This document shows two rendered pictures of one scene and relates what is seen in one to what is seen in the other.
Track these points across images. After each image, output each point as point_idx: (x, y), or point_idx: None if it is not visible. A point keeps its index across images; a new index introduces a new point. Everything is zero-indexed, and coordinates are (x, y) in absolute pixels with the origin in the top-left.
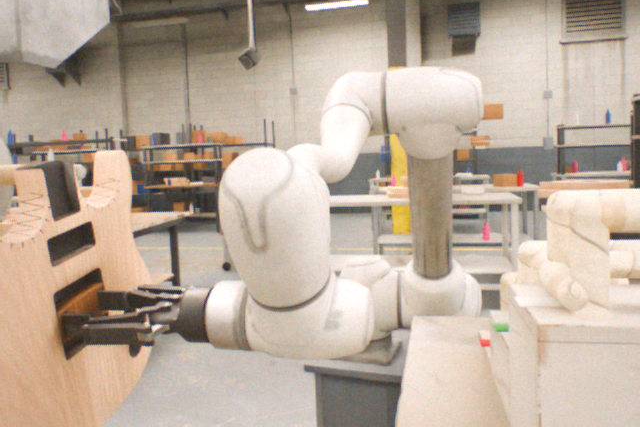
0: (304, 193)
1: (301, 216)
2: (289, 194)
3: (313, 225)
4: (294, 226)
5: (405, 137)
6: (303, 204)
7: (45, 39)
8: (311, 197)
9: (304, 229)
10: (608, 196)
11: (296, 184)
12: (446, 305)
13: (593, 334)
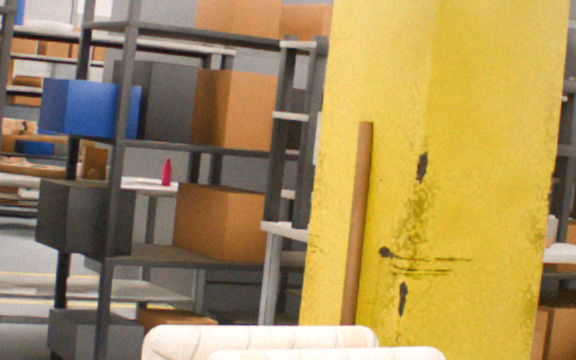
0: None
1: None
2: None
3: None
4: None
5: None
6: None
7: None
8: None
9: None
10: (343, 326)
11: None
12: None
13: None
